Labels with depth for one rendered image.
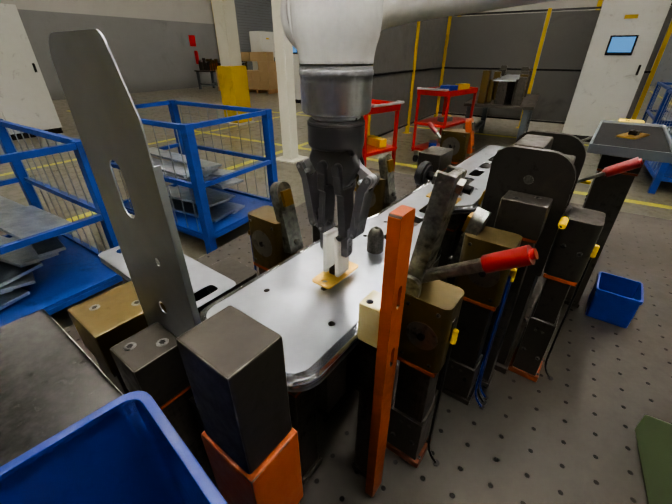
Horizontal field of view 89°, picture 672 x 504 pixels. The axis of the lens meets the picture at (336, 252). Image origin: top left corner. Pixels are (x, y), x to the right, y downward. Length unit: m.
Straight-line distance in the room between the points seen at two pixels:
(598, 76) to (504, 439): 6.90
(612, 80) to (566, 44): 1.24
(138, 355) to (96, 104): 0.22
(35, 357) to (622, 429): 0.96
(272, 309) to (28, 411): 0.28
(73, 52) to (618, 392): 1.03
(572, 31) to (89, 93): 8.06
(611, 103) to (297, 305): 7.13
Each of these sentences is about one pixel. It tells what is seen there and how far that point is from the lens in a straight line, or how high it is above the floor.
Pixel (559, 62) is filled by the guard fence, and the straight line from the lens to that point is 8.20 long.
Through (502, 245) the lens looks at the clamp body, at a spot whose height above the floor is 1.07.
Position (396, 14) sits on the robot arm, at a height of 1.38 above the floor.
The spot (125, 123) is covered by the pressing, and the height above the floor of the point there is 1.29.
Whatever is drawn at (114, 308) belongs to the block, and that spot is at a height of 1.06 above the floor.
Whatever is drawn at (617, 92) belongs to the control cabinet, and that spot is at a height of 0.78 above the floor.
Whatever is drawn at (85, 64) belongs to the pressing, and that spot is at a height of 1.32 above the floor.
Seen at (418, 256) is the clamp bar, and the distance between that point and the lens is 0.44.
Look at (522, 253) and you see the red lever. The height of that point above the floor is 1.14.
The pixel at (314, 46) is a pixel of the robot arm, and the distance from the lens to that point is 0.43.
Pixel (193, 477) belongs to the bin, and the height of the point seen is 1.16.
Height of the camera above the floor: 1.33
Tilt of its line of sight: 30 degrees down
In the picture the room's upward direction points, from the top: straight up
